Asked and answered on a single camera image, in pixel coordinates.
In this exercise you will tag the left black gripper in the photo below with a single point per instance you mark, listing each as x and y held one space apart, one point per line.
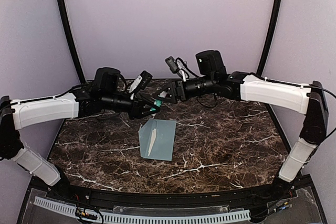
137 109

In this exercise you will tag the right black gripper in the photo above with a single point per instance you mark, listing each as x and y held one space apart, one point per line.
178 91

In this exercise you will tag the white green glue stick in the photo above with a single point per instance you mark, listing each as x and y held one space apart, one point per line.
159 102

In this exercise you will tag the beige ornate letter paper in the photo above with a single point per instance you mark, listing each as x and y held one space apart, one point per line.
152 141

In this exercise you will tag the teal paper envelope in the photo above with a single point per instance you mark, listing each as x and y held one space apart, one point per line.
164 144

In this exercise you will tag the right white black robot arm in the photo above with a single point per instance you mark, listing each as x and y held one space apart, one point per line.
306 99

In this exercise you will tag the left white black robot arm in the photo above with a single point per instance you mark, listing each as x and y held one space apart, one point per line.
80 101

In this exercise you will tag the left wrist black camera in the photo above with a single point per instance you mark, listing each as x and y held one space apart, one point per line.
142 80

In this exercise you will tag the wrist black camera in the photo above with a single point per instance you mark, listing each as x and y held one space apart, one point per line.
142 80
170 61

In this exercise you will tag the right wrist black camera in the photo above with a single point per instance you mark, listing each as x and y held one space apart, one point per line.
170 61

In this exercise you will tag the black front rail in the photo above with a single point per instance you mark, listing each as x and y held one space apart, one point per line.
249 197

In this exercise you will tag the white slotted cable duct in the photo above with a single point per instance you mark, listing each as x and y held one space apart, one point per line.
91 216

